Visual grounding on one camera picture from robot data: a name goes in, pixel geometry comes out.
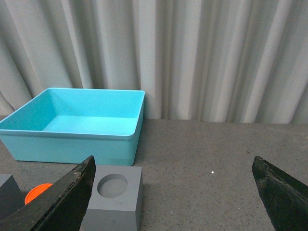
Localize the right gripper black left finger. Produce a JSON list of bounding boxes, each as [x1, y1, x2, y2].
[[0, 155, 96, 231]]

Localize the orange cylinder marked 4680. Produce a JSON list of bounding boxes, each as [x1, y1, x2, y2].
[[24, 183, 52, 205]]

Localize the light blue plastic box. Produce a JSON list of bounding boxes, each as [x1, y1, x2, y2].
[[0, 88, 145, 166]]

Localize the gray block with round hole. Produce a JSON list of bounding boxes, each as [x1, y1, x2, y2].
[[82, 165, 143, 231]]

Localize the gray block with square hole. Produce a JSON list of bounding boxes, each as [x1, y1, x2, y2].
[[0, 174, 25, 219]]

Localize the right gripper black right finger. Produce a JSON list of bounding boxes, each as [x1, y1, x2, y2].
[[252, 156, 308, 231]]

